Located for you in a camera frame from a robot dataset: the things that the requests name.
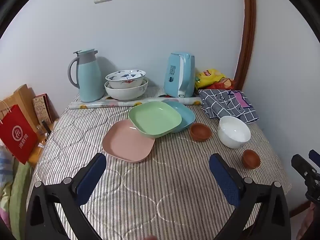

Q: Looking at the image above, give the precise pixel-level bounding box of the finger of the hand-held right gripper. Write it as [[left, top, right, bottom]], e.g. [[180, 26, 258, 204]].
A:
[[291, 154, 320, 182], [308, 149, 320, 165]]

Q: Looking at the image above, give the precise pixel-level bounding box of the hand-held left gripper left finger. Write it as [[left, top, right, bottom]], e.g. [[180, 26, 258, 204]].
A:
[[25, 152, 107, 240]]

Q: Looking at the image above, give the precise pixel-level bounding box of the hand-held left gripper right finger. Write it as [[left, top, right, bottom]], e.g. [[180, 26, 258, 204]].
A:
[[209, 153, 292, 240]]

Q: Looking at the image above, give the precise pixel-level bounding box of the small brown bowl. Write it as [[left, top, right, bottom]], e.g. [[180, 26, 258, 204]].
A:
[[241, 149, 261, 169], [189, 123, 212, 142]]

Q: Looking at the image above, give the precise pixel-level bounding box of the plain white bowl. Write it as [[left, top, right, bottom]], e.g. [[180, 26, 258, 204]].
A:
[[217, 116, 251, 149]]

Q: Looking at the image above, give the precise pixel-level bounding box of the pink square plate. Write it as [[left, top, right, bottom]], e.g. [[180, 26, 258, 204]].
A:
[[102, 119, 156, 164]]

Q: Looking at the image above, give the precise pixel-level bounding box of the light blue square plate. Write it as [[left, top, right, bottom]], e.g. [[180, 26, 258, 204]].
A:
[[161, 99, 196, 133]]

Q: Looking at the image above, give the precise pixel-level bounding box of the green square plate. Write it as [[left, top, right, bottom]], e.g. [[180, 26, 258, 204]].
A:
[[128, 101, 182, 138]]

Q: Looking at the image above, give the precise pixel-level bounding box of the striped quilted table cover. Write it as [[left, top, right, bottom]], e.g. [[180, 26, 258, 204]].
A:
[[26, 87, 292, 240]]

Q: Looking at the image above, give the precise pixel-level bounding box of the green blanket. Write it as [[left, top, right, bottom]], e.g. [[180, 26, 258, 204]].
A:
[[0, 145, 34, 233]]

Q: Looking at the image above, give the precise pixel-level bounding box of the grey checked folded cloth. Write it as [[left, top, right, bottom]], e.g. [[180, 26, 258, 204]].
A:
[[199, 89, 259, 125]]

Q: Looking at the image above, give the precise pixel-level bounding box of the rolled floral plastic tablecloth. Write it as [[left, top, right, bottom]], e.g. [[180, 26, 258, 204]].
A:
[[69, 86, 203, 110]]

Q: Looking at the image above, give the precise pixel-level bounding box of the patterned cardboard box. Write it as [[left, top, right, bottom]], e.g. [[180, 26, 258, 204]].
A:
[[32, 94, 54, 125]]

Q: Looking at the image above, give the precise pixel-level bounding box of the red paper bag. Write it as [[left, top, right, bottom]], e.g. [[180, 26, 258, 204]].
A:
[[0, 100, 38, 165]]

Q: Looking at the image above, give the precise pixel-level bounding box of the large white bowl grey pattern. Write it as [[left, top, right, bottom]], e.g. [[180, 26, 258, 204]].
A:
[[104, 78, 149, 101]]

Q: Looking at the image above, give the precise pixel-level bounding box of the red chip bag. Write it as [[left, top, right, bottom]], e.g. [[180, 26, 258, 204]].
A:
[[212, 78, 235, 91]]

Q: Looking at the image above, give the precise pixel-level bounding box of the light blue thermos jug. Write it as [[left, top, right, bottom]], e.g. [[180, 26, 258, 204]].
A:
[[68, 49, 105, 102]]

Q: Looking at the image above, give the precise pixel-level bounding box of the yellow chip bag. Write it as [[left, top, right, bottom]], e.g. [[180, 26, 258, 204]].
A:
[[195, 69, 227, 90]]

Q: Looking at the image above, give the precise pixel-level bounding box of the blue and red patterned bowl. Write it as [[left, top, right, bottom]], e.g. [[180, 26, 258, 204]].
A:
[[105, 70, 147, 89]]

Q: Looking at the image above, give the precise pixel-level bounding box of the wooden chair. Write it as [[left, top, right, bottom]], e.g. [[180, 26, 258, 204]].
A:
[[0, 84, 60, 168]]

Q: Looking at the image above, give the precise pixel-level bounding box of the light blue electric kettle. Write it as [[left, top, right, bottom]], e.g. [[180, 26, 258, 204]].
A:
[[164, 52, 196, 98]]

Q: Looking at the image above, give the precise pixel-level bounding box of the brown wooden door frame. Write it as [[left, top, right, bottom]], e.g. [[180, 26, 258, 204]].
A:
[[234, 0, 257, 90]]

